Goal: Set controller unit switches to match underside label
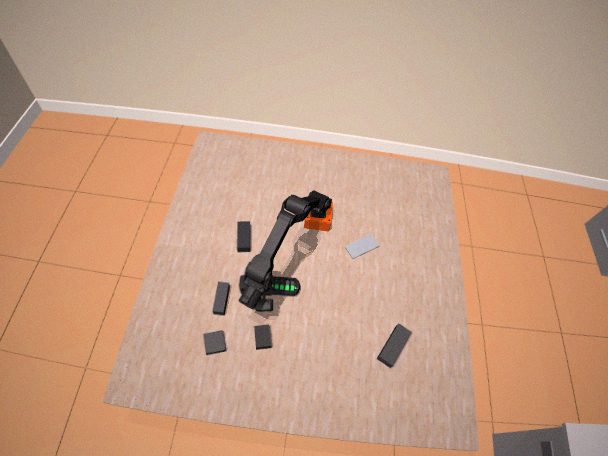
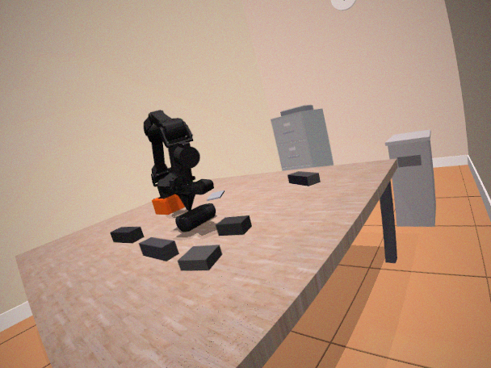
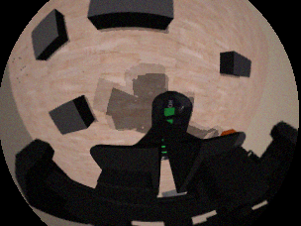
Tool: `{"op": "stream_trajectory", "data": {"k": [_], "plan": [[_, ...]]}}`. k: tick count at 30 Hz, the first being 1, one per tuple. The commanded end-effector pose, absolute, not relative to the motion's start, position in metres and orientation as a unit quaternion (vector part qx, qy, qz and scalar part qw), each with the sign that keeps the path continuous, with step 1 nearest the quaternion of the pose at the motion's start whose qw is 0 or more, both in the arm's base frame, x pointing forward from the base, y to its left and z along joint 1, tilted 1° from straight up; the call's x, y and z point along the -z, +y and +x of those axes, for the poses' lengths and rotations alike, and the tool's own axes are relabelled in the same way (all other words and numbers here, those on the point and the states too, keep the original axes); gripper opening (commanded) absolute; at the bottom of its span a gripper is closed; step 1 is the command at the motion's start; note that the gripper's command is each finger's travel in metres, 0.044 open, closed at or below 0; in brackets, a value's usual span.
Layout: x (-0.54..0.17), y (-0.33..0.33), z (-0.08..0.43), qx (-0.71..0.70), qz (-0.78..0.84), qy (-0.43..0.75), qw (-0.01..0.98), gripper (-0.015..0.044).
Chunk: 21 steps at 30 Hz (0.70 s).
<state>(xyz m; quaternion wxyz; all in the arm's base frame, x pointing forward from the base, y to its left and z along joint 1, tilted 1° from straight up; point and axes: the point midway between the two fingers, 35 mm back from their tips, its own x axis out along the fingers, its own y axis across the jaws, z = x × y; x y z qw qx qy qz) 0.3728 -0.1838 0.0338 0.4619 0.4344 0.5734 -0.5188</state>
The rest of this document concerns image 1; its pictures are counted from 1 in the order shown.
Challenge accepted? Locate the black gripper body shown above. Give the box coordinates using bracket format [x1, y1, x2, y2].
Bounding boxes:
[254, 279, 273, 312]

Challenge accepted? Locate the dark grey controller unit with label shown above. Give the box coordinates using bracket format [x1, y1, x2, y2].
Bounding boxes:
[272, 276, 300, 296]

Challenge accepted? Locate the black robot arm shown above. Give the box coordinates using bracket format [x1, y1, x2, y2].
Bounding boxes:
[238, 190, 332, 310]

